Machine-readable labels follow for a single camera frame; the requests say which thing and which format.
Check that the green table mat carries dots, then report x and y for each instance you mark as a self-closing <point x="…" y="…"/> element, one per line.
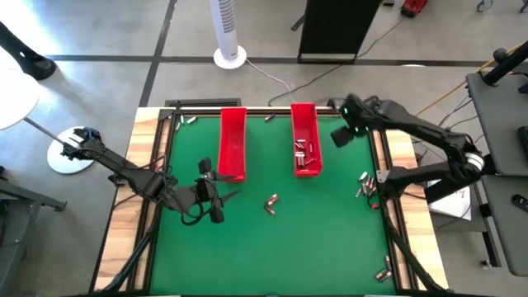
<point x="288" y="247"/>

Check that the red black device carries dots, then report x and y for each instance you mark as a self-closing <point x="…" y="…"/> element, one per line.
<point x="413" y="7"/>

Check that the white tower fan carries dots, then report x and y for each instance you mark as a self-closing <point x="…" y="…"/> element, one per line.
<point x="226" y="24"/>

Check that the black remote control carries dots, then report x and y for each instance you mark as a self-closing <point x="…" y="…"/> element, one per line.
<point x="520" y="202"/>

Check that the black table beam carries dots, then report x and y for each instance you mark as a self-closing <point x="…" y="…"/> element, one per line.
<point x="458" y="187"/>

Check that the black table clamp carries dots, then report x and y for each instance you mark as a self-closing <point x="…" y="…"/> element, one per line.
<point x="331" y="103"/>

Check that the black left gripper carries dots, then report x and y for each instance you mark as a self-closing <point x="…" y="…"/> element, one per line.
<point x="208" y="191"/>

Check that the red connector plug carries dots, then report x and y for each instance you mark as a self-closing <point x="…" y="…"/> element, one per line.
<point x="374" y="206"/>

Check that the white round pedestal table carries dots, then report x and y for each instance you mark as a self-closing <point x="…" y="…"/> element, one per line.
<point x="16" y="99"/>

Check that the black caster wheel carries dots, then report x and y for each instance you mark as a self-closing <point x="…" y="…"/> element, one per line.
<point x="484" y="5"/>

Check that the red plastic bin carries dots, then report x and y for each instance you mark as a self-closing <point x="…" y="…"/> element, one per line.
<point x="232" y="140"/>
<point x="304" y="119"/>

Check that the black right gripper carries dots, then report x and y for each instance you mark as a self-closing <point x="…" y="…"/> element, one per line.
<point x="356" y="117"/>

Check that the black flat device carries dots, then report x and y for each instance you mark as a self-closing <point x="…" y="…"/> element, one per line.
<point x="524" y="140"/>

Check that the black divider panel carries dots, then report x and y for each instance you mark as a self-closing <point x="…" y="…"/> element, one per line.
<point x="334" y="24"/>

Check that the grey side table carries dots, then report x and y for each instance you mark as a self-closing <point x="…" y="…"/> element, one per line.
<point x="499" y="123"/>

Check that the black knobbed pole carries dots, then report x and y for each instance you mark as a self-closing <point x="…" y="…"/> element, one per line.
<point x="505" y="64"/>

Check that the black chair leg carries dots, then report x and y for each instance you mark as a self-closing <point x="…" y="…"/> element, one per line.
<point x="24" y="57"/>

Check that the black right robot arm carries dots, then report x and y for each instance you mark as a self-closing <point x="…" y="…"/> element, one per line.
<point x="429" y="132"/>

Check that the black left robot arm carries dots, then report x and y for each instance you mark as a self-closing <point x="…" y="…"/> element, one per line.
<point x="123" y="171"/>

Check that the grey metal cart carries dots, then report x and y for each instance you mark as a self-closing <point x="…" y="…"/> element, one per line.
<point x="16" y="231"/>

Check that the black frame strut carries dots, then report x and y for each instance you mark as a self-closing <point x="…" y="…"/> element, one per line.
<point x="132" y="255"/>
<point x="412" y="260"/>

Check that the white paper sheet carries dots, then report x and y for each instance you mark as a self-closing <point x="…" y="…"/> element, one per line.
<point x="449" y="204"/>

